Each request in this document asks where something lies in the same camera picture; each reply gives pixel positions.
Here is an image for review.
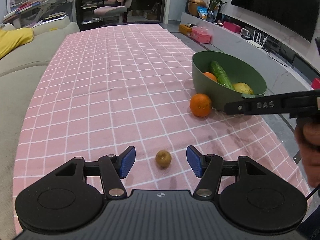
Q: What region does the pile of books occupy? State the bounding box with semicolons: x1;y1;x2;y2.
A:
3;0;68;22

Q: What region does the yellow cushion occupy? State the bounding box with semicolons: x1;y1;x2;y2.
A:
0;27;34;59

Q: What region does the pink checked tablecloth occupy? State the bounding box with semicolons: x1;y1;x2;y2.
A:
12;23;312;222

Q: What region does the pink office chair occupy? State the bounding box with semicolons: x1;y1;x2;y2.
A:
93;0;128;26

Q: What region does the snack bag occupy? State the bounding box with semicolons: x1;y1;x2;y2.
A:
197;6;209;20

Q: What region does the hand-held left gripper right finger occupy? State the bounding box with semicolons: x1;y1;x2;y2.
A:
186;145;267;198

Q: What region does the black television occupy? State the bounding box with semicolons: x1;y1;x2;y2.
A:
231;0;320;43

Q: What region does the beige sofa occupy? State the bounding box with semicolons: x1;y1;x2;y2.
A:
0;15;81;240

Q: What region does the grey television cabinet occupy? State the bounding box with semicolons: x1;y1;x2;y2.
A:
180;12;320;92

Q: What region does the yellow box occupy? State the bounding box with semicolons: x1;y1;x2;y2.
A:
178;23;193;34

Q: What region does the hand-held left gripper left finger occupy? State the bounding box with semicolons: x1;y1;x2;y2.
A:
54;145;136;199

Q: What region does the brown round vase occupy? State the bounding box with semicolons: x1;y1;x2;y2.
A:
188;0;207;17

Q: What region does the green bowl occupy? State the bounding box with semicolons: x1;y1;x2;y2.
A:
192;51;267;112

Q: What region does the pink storage box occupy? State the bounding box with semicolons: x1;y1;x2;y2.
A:
191;26;213;44

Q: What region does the small brown fruit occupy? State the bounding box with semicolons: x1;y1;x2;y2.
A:
155;150;172;169

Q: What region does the yellow lemon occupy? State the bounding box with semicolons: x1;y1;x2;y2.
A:
232;82;254;95

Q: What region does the red box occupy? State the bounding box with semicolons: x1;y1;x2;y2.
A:
223;21;242;33

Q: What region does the black shelf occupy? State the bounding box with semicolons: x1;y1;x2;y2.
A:
75;0;106;26

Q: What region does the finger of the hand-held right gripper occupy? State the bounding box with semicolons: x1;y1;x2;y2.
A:
224;92;285;116

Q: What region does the person's right hand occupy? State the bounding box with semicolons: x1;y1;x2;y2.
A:
294;117;320;188

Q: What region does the white router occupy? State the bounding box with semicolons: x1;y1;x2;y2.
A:
249;29;269;48

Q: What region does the green cucumber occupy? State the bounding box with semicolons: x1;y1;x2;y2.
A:
209;60;236;91

